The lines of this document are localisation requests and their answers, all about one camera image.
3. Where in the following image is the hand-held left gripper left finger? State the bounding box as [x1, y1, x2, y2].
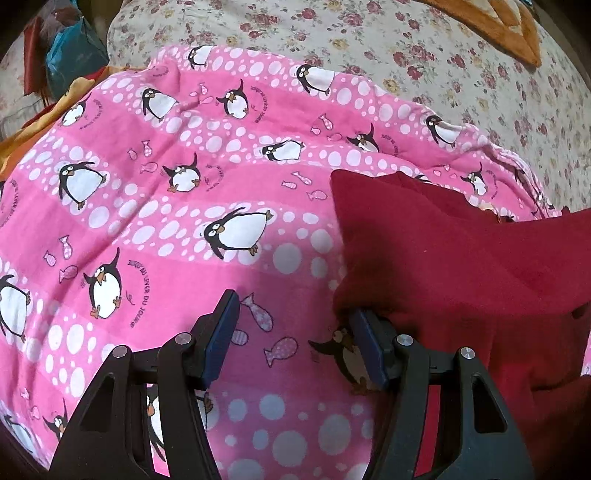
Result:
[48, 289, 241, 480]

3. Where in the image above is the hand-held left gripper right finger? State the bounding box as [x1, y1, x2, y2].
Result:
[348, 308, 536, 480]

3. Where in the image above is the dark red garment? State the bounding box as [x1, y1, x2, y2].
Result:
[330, 168, 591, 480]

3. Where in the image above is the pink penguin print blanket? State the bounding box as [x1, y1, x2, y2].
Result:
[0, 44, 568, 480]

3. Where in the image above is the floral rose print quilt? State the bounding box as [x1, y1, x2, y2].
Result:
[106, 0, 591, 219]

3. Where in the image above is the yellow orange cloth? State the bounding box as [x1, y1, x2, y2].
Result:
[0, 65, 112, 172]

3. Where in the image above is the blue plastic bag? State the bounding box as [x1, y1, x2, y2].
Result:
[45, 18, 110, 100]

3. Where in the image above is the orange plush cushion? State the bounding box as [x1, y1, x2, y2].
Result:
[418, 0, 544, 68]

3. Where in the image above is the red frame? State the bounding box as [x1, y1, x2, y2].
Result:
[22, 14, 52, 94]

